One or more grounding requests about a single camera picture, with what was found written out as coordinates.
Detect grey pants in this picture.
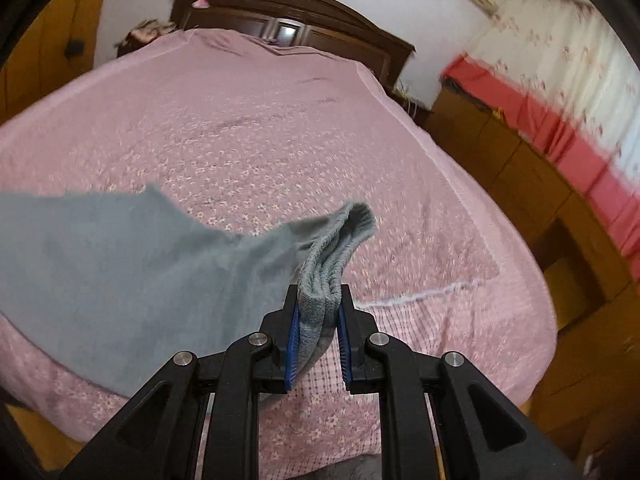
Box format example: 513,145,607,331
0,183,377,411

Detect pink floral bedspread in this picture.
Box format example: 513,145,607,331
0,27,558,461

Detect pile of clothes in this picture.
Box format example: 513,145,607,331
116,19,176,58

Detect dark cloth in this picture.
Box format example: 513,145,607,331
442,77,501,116

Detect bedside table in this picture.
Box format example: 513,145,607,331
392,85,436,128

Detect cream and red curtain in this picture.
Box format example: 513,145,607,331
440,0,640,281

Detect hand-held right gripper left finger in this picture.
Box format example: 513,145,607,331
59,284,301,480

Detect low wooden cabinet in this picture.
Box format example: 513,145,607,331
430,82,640,461

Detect wooden wardrobe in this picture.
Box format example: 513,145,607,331
0,0,116,126

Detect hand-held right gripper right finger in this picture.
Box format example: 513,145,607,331
338,284,583,480

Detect dark wooden headboard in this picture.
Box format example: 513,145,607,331
169,0,417,93

